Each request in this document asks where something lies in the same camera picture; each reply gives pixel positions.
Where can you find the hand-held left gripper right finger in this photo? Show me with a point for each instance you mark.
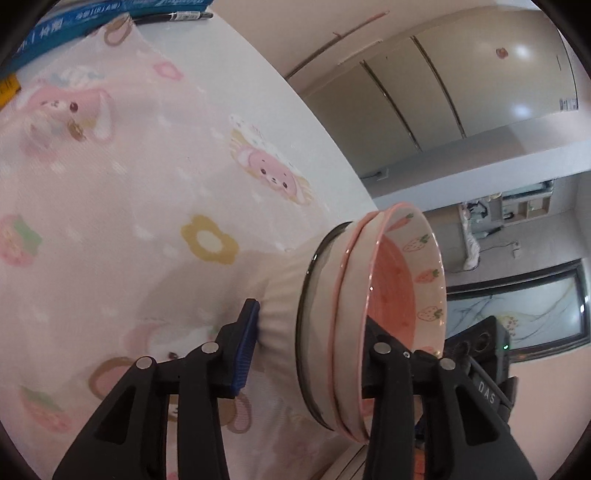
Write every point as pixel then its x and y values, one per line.
pixel 383 369

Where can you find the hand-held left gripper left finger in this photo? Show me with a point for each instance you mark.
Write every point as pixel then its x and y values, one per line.
pixel 244 350

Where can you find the white bowl with dark rim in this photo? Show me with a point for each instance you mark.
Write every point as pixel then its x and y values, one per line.
pixel 281 314

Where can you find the pink strawberry print bowl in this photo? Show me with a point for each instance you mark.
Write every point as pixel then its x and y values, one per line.
pixel 318 332
pixel 406 286

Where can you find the white towel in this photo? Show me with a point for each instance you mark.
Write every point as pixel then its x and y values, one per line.
pixel 472 249

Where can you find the beige vanity cabinet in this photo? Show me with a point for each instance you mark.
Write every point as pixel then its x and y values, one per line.
pixel 448 240

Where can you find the pink printed tablecloth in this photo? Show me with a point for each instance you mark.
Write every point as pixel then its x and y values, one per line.
pixel 138 184

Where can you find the refrigerator label sticker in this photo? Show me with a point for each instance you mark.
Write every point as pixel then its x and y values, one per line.
pixel 568 105

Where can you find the beige refrigerator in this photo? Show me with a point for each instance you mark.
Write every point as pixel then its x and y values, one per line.
pixel 461 74

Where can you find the pink fridge magnet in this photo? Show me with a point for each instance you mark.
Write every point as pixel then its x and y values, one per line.
pixel 502 51

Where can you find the black pen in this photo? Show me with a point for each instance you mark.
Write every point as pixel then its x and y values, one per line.
pixel 175 17

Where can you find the yellow packet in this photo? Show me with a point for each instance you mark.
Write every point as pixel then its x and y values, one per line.
pixel 7 92

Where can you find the teal cover book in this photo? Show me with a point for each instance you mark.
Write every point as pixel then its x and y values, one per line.
pixel 171 5

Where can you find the blue printed box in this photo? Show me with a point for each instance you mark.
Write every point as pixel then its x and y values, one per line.
pixel 60 32

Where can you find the bathroom wall socket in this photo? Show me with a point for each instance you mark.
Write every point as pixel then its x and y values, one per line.
pixel 516 249

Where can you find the white wall power socket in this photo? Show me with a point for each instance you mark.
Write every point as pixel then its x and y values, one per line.
pixel 382 174

